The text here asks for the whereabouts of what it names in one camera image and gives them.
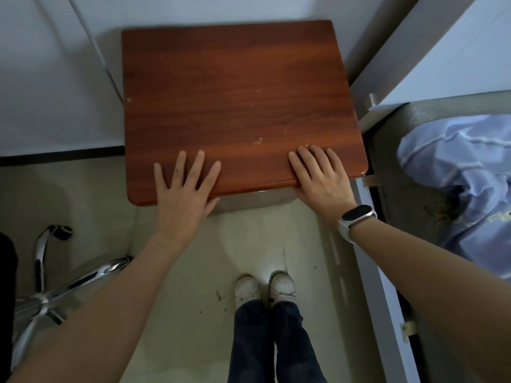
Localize person's right hand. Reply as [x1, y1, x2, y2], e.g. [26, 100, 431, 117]
[288, 145, 358, 222]

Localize person's left hand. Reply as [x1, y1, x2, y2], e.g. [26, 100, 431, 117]
[154, 151, 221, 245]

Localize person's right forearm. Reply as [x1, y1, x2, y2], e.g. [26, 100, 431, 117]
[350, 219, 511, 383]

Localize person's left forearm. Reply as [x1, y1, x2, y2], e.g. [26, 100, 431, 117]
[8, 230, 202, 383]

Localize white smartwatch with black screen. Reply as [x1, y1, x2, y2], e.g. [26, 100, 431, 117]
[338, 204, 378, 245]

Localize brown wooden table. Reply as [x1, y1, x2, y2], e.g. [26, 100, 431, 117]
[121, 20, 369, 214]

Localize white left shoe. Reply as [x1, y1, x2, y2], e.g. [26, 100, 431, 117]
[235, 275, 261, 308]

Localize white shoe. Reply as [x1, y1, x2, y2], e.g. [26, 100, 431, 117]
[268, 272, 297, 303]
[235, 275, 261, 308]

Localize white right shoe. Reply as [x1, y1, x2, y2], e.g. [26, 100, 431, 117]
[268, 272, 297, 303]

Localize light blue checked quilt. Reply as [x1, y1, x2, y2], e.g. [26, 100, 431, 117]
[396, 114, 511, 280]

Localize white headboard panel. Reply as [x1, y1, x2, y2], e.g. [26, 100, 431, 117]
[348, 0, 511, 125]

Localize dark blue jeans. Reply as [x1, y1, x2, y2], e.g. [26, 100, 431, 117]
[228, 298, 329, 383]

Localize chrome office chair base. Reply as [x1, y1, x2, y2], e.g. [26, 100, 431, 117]
[11, 224, 133, 372]

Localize white bed frame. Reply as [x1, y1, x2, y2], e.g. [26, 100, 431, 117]
[351, 176, 425, 383]

